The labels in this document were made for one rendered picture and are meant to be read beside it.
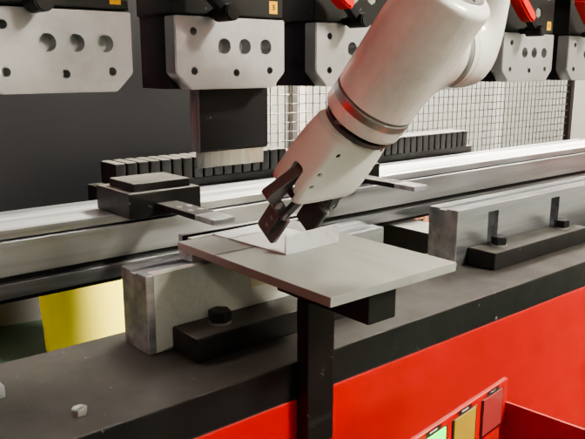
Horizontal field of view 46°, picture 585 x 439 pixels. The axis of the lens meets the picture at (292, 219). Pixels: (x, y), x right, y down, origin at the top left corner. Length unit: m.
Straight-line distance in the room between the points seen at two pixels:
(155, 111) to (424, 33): 0.84
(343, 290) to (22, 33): 0.38
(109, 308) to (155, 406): 2.28
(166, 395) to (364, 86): 0.36
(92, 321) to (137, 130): 1.72
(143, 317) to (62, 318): 2.20
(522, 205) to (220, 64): 0.70
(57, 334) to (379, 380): 2.28
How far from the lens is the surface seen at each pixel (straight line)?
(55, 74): 0.71
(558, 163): 1.95
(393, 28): 0.64
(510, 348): 1.15
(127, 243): 1.08
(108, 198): 1.08
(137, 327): 0.84
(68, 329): 3.03
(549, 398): 1.30
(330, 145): 0.68
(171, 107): 1.40
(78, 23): 0.72
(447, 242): 1.19
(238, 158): 0.88
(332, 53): 0.91
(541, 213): 1.38
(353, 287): 0.65
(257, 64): 0.83
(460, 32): 0.63
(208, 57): 0.79
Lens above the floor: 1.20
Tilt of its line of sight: 12 degrees down
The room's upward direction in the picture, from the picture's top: straight up
